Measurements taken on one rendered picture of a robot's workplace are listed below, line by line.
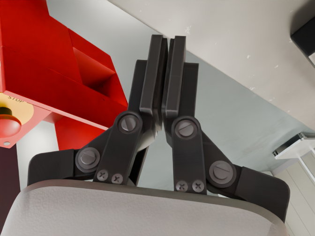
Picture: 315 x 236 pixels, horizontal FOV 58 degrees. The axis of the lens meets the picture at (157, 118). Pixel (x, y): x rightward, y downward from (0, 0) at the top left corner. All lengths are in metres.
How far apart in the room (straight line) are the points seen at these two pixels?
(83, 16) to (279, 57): 1.04
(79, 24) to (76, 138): 0.85
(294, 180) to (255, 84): 4.35
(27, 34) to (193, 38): 0.21
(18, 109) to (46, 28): 0.11
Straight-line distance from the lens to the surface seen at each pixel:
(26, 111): 0.40
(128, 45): 1.42
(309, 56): 0.29
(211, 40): 0.25
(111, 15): 1.30
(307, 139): 3.75
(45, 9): 0.59
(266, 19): 0.27
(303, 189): 4.63
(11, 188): 0.57
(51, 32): 0.41
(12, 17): 0.38
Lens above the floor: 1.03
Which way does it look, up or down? 31 degrees down
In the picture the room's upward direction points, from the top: 157 degrees clockwise
